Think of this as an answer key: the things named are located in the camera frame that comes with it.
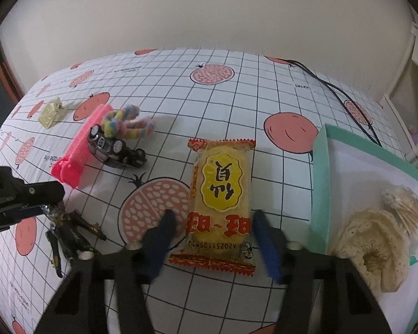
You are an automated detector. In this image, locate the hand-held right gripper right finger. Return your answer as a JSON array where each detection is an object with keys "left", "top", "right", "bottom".
[{"left": 252, "top": 210, "right": 392, "bottom": 334}]

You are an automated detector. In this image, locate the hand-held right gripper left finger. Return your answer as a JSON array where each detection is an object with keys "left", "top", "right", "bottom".
[{"left": 35, "top": 210, "right": 178, "bottom": 334}]

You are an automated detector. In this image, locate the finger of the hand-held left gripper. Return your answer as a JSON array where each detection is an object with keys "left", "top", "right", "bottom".
[
  {"left": 7, "top": 180, "right": 66, "bottom": 208},
  {"left": 0, "top": 205, "right": 53, "bottom": 236}
]

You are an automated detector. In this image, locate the black yellow robot toy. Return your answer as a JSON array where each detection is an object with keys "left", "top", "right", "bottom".
[{"left": 43, "top": 203, "right": 107, "bottom": 279}]

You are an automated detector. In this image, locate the pink plastic comb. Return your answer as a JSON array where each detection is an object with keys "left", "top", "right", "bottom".
[{"left": 50, "top": 104, "right": 115, "bottom": 189}]

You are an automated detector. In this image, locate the yellow red snack packet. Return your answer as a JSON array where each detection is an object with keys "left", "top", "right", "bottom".
[{"left": 169, "top": 138, "right": 257, "bottom": 277}]

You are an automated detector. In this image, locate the teal cardboard box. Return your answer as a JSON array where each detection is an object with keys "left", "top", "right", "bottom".
[{"left": 310, "top": 123, "right": 418, "bottom": 334}]

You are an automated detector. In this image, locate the black toy car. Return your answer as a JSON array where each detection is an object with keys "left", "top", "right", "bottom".
[{"left": 87, "top": 123, "right": 147, "bottom": 169}]

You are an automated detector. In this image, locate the cream crochet hat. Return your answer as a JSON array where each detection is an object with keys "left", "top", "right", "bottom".
[{"left": 329, "top": 209, "right": 410, "bottom": 293}]

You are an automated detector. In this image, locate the clear bag of cotton swabs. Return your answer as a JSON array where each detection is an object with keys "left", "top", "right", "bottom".
[{"left": 381, "top": 186, "right": 418, "bottom": 242}]

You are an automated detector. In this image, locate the pomegranate print grid bed sheet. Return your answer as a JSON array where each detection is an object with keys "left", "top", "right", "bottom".
[{"left": 0, "top": 48, "right": 418, "bottom": 334}]

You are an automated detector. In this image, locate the white shelf unit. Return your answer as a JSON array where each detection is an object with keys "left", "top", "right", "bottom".
[{"left": 380, "top": 21, "right": 418, "bottom": 168}]

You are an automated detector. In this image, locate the black cable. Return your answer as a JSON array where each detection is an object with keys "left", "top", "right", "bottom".
[{"left": 286, "top": 59, "right": 382, "bottom": 147}]

